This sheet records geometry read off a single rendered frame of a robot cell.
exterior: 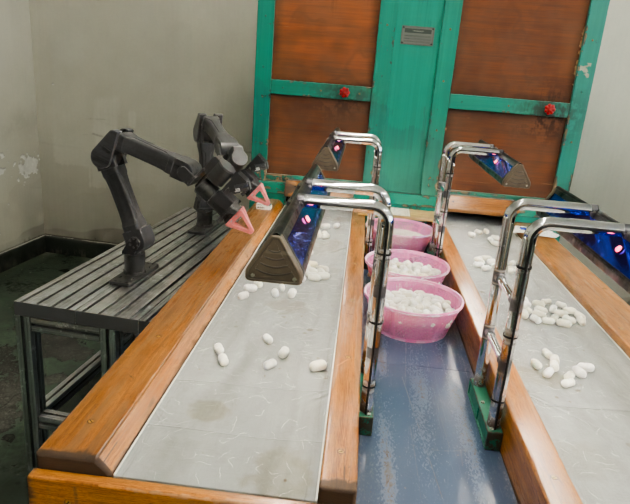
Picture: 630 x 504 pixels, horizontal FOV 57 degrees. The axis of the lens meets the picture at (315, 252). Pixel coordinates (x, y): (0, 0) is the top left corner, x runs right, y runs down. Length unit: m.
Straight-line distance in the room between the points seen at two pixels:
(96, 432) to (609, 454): 0.85
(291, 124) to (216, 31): 1.21
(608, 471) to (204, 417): 0.67
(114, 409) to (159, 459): 0.13
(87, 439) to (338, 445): 0.38
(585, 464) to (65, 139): 3.58
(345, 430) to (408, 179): 1.69
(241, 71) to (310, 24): 1.11
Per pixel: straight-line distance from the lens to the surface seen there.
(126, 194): 1.82
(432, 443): 1.17
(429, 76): 2.52
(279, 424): 1.05
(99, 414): 1.04
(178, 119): 3.71
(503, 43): 2.57
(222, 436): 1.01
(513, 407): 1.16
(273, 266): 0.80
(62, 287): 1.83
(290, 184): 2.52
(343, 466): 0.93
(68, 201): 4.17
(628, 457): 1.17
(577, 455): 1.13
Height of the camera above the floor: 1.33
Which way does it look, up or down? 18 degrees down
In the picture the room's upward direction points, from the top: 5 degrees clockwise
